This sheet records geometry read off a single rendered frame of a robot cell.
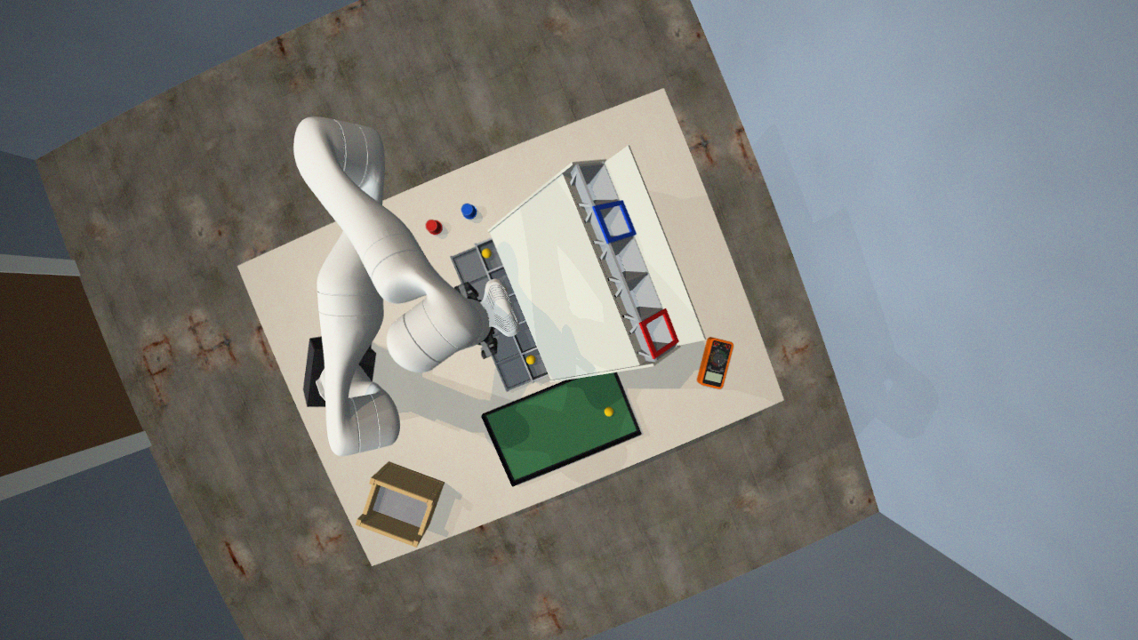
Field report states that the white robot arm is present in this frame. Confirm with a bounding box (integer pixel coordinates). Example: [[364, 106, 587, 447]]
[[292, 116, 519, 456]]

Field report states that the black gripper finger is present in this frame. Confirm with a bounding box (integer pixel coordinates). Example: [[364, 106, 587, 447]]
[[481, 327, 498, 359], [454, 282, 478, 300]]

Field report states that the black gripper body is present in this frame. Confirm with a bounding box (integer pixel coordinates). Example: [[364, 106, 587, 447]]
[[467, 296, 493, 343]]

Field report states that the dark red rectangular frame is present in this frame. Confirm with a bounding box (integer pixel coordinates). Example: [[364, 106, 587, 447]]
[[640, 307, 679, 359]]

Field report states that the open wooden crate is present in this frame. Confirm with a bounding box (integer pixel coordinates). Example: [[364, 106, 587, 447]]
[[365, 461, 445, 545]]

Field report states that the orange digital multimeter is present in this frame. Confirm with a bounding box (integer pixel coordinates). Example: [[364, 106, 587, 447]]
[[696, 337, 733, 389]]

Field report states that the dark blue rectangular frame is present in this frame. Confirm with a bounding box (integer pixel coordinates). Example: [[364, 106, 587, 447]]
[[593, 200, 636, 244]]

